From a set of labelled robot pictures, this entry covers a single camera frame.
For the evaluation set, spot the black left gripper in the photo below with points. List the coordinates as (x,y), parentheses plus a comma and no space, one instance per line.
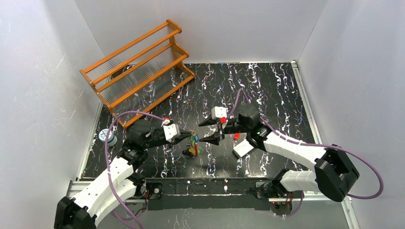
(162,140)

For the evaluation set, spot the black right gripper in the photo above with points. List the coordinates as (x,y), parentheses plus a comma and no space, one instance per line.
(220,129)

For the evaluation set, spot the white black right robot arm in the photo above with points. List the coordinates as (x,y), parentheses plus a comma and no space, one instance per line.
(329,169)

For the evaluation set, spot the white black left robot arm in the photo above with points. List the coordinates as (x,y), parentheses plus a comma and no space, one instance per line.
(86,209)

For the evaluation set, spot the red tag key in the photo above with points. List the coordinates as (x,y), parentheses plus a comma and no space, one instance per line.
(236,136)

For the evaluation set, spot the white card box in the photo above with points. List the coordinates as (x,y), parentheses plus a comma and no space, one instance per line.
(242,149)

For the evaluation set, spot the white blue tape roll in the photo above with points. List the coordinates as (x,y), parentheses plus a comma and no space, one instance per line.
(104,135)

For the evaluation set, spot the orange wooden shelf rack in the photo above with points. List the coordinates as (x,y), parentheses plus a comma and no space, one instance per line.
(141,74)

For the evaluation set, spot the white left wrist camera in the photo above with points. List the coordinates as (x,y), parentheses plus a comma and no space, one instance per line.
(171,130)

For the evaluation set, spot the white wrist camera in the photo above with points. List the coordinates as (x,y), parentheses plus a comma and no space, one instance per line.
(171,130)
(219,114)

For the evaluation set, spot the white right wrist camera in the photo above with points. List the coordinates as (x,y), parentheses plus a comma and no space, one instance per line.
(219,114)

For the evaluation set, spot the aluminium front rail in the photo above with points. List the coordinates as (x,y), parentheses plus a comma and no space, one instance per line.
(168,193)

